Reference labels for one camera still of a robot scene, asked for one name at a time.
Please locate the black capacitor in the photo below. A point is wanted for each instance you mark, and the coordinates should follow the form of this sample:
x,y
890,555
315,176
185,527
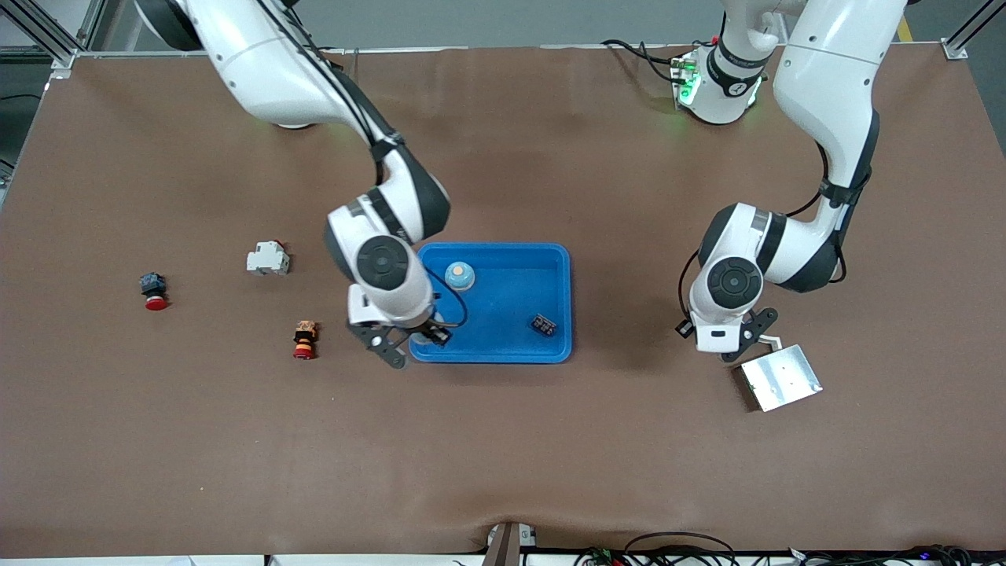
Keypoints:
x,y
542,324

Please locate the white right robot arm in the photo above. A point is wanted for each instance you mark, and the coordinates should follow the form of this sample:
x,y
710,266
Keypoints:
x,y
275,71

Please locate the red button orange body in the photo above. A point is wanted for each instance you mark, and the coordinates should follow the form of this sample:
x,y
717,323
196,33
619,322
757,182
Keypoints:
x,y
305,338

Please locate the grey table edge bracket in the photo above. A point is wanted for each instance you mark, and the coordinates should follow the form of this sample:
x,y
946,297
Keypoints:
x,y
503,546

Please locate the white curved plastic bracket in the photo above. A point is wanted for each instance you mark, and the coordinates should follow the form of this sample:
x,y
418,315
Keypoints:
x,y
772,342

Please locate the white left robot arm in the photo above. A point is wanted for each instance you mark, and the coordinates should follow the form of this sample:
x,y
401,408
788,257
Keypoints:
x,y
825,79

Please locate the aluminium frame post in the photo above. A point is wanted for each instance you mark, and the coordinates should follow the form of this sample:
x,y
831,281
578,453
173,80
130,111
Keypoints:
x,y
47,39
955,49

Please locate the red button black base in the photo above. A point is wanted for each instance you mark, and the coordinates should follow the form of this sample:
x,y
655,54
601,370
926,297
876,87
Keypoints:
x,y
155,303

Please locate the silver metal box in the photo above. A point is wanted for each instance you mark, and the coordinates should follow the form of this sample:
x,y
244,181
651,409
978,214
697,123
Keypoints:
x,y
782,379

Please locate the white plastic connector block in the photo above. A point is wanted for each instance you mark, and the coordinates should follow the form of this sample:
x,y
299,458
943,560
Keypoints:
x,y
267,259

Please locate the blue plastic tray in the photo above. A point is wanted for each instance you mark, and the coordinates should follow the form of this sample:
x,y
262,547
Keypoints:
x,y
503,314

